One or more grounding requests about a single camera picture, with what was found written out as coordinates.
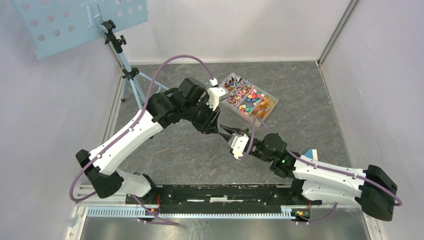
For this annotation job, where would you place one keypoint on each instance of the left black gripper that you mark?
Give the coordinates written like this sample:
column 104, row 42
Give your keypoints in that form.
column 210, row 125

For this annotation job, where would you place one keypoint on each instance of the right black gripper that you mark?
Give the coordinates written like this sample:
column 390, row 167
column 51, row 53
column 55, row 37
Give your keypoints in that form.
column 230, row 130

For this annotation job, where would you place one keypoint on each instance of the clear compartment candy box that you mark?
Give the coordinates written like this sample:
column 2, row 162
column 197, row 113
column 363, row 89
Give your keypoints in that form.
column 246, row 99

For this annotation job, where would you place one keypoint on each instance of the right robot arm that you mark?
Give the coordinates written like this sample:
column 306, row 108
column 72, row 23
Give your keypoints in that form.
column 370, row 189

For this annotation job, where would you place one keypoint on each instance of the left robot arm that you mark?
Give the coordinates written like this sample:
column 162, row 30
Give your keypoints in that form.
column 191, row 101

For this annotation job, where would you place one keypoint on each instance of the blue white small block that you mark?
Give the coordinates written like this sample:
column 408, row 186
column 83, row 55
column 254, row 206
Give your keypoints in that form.
column 312, row 154

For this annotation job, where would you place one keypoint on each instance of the light blue music stand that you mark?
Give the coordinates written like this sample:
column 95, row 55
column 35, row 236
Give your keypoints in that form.
column 55, row 26

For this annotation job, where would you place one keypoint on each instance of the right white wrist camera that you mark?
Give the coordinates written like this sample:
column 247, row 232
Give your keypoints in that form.
column 237, row 144

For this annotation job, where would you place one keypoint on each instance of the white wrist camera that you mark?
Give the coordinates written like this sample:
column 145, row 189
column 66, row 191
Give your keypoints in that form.
column 215, row 92
column 237, row 144

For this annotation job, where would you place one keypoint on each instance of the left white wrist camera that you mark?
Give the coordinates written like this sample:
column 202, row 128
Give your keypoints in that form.
column 215, row 92

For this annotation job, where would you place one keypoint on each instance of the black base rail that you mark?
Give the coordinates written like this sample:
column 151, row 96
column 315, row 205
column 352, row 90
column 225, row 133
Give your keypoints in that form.
column 226, row 200

